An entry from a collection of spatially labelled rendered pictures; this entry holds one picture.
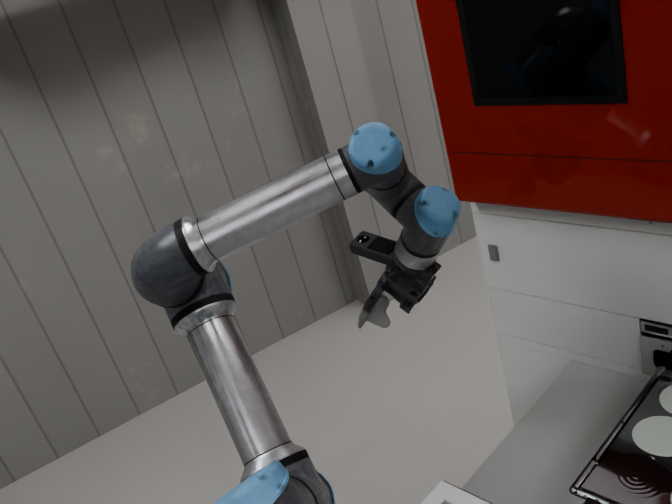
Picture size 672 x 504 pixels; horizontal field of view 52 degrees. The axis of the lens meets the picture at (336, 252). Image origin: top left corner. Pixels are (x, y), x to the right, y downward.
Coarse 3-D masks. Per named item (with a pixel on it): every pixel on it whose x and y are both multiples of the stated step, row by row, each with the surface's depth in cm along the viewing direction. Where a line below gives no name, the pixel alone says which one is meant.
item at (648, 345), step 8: (640, 336) 137; (648, 336) 136; (656, 336) 136; (640, 344) 138; (648, 344) 137; (656, 344) 135; (664, 344) 134; (648, 352) 138; (656, 352) 138; (648, 360) 139; (656, 360) 139; (648, 368) 140; (656, 368) 138
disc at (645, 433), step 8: (656, 416) 123; (664, 416) 122; (640, 424) 122; (648, 424) 122; (656, 424) 121; (664, 424) 121; (632, 432) 121; (640, 432) 121; (648, 432) 120; (656, 432) 120; (664, 432) 119; (640, 440) 119; (648, 440) 118; (656, 440) 118; (664, 440) 118; (648, 448) 117; (656, 448) 117; (664, 448) 116; (664, 456) 115
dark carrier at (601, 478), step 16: (656, 384) 130; (656, 400) 126; (640, 416) 124; (624, 432) 121; (624, 448) 118; (640, 448) 118; (608, 464) 116; (624, 464) 115; (640, 464) 115; (656, 464) 114; (592, 480) 114; (608, 480) 113; (624, 480) 113; (640, 480) 112; (656, 480) 111; (608, 496) 110; (624, 496) 110; (640, 496) 109; (656, 496) 108
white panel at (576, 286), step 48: (480, 240) 157; (528, 240) 147; (576, 240) 138; (624, 240) 131; (528, 288) 154; (576, 288) 144; (624, 288) 136; (528, 336) 161; (576, 336) 151; (624, 336) 141
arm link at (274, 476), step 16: (272, 464) 96; (256, 480) 93; (272, 480) 93; (288, 480) 96; (224, 496) 93; (240, 496) 92; (256, 496) 91; (272, 496) 92; (288, 496) 93; (304, 496) 97
